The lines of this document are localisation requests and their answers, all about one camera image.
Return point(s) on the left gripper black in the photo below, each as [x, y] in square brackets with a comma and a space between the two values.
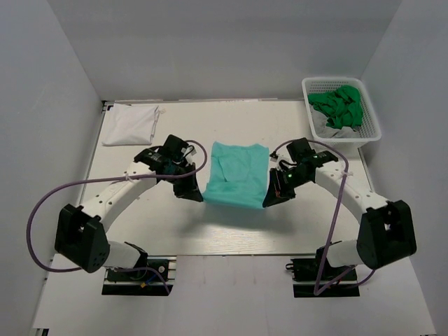
[190, 191]

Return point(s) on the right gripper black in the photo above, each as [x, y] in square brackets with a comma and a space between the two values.
[277, 192]

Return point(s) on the teal t shirt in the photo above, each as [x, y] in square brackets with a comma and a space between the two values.
[238, 175]

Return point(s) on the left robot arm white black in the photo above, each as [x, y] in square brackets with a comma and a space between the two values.
[81, 230]

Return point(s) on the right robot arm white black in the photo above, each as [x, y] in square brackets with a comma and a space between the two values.
[386, 230]

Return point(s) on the grey t shirt in basket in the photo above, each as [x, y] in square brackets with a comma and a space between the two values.
[327, 132]

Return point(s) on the folded white t shirt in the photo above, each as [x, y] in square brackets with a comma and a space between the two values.
[130, 125]

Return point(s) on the white plastic basket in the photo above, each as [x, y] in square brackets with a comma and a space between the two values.
[369, 131]

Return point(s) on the green t shirt in basket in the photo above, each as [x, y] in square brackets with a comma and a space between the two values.
[341, 107]

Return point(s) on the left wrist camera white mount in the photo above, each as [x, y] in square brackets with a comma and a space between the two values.
[188, 154]

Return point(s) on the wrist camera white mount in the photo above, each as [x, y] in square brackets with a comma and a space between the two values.
[276, 158]
[188, 154]

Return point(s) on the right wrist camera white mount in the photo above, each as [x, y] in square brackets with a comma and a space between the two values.
[276, 158]

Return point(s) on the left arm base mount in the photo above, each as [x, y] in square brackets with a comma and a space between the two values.
[144, 283]

